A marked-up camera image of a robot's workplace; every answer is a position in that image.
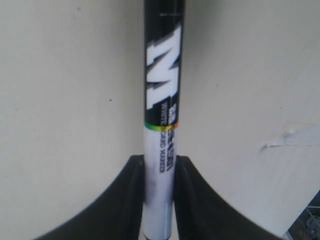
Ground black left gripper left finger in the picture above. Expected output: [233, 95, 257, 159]
[38, 155, 145, 240]

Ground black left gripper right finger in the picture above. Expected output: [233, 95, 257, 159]
[174, 156, 280, 240]

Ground black and white whiteboard marker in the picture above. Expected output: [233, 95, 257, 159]
[142, 0, 186, 240]

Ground grey tape piece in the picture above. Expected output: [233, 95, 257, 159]
[260, 124, 320, 150]

